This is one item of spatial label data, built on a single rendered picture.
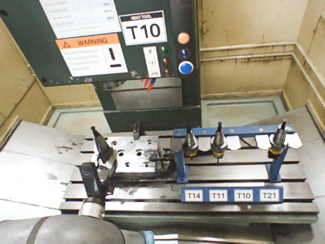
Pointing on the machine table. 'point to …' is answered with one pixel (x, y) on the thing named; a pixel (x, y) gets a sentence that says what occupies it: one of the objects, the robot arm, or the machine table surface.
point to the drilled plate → (136, 170)
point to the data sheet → (81, 17)
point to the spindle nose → (107, 85)
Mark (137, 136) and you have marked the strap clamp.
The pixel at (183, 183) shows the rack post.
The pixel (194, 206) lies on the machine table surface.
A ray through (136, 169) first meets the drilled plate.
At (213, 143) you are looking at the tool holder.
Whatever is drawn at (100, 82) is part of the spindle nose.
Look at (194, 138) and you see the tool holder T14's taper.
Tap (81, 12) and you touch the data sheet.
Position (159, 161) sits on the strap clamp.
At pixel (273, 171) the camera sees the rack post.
